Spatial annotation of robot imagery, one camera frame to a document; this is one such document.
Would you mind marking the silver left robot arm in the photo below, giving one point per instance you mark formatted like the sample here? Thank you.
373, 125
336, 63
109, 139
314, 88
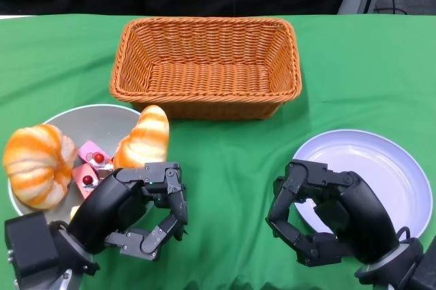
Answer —
73, 259

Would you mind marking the long orange bread loaf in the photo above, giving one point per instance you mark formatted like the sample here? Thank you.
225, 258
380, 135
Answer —
146, 140

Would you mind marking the orange wicker basket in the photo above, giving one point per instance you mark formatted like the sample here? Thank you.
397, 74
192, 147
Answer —
207, 79

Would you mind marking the pink cake with cherry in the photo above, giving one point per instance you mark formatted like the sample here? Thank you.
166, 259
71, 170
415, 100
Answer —
89, 149
81, 172

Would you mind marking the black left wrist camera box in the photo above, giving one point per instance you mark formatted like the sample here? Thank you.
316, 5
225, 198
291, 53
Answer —
29, 245

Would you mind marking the grey round bowl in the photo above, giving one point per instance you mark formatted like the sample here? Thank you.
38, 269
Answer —
98, 126

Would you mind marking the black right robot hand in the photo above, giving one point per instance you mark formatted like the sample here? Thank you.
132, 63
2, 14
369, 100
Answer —
361, 215

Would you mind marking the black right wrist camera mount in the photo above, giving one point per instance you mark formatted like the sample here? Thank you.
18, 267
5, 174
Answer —
425, 273

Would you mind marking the lilac round plate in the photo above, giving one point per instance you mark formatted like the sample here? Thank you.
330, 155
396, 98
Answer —
374, 167

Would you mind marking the green tablecloth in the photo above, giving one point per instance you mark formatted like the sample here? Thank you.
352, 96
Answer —
225, 174

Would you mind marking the round striped pumpkin bread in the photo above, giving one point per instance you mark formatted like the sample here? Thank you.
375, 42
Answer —
34, 167

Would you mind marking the yellow layer cake slice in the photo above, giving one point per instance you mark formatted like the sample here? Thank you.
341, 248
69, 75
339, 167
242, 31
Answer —
74, 212

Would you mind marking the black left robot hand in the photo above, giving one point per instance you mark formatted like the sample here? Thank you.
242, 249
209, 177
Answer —
109, 201

